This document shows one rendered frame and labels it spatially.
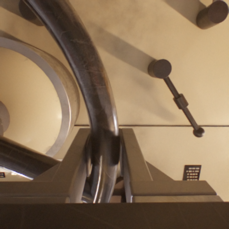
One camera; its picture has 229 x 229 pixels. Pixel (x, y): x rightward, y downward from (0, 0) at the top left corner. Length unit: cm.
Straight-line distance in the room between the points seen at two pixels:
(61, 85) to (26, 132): 9
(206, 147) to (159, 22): 31
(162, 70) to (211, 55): 13
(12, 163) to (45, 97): 12
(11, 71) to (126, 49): 22
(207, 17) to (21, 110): 35
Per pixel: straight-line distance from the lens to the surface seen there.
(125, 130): 15
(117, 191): 44
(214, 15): 38
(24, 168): 18
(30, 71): 27
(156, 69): 32
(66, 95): 27
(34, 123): 27
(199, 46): 40
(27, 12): 36
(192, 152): 45
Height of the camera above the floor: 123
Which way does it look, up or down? 15 degrees up
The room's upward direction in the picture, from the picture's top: 179 degrees counter-clockwise
